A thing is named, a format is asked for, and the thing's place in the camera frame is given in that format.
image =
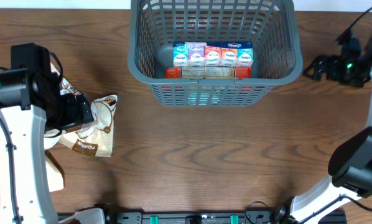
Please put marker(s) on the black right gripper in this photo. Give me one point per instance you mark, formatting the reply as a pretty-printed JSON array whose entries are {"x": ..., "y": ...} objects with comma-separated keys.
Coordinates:
[{"x": 320, "y": 63}]

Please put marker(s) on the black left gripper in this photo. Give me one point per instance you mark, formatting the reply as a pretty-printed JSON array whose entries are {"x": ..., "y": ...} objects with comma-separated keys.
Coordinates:
[{"x": 74, "y": 115}]

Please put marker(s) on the beige snack pouch with window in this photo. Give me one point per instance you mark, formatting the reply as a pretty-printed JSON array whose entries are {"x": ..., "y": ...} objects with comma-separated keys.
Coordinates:
[{"x": 65, "y": 86}]

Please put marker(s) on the white resealable pouch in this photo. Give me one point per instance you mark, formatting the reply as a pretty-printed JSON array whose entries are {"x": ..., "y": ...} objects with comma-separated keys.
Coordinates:
[{"x": 55, "y": 175}]

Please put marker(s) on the Kleenex tissue multipack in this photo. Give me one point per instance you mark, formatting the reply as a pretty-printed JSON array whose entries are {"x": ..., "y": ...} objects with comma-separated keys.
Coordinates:
[{"x": 213, "y": 54}]

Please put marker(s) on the orange spaghetti package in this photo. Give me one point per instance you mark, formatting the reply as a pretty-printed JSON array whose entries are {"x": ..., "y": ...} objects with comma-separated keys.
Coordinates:
[{"x": 227, "y": 73}]

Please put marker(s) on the teal wipes packet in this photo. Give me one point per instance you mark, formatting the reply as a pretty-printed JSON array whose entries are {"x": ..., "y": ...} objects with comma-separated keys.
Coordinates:
[{"x": 204, "y": 97}]

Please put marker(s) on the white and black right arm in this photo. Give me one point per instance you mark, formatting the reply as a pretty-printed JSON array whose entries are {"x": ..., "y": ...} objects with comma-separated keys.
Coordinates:
[{"x": 349, "y": 175}]

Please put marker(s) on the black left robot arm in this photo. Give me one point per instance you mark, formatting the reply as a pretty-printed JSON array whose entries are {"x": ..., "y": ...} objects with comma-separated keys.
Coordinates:
[{"x": 30, "y": 105}]

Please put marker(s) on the grey plastic laundry basket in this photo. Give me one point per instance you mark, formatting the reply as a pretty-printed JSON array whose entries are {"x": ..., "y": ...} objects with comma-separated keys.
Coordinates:
[{"x": 270, "y": 25}]

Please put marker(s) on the black mounting rail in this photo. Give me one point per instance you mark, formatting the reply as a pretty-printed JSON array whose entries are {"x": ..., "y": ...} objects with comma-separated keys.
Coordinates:
[{"x": 257, "y": 216}]

